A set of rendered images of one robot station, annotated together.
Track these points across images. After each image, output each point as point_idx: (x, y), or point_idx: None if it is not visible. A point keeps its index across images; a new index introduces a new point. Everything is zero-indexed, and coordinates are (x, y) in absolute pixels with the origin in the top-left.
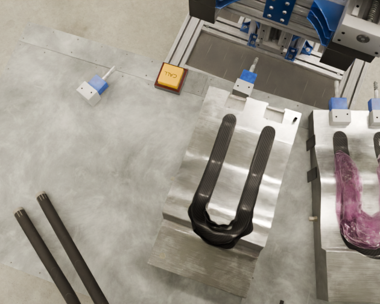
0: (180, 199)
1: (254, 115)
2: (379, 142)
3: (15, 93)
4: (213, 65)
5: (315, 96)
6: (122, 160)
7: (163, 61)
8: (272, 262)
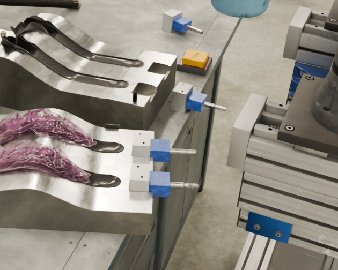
0: (50, 19)
1: (141, 77)
2: (106, 182)
3: (174, 0)
4: (287, 260)
5: None
6: (107, 39)
7: None
8: None
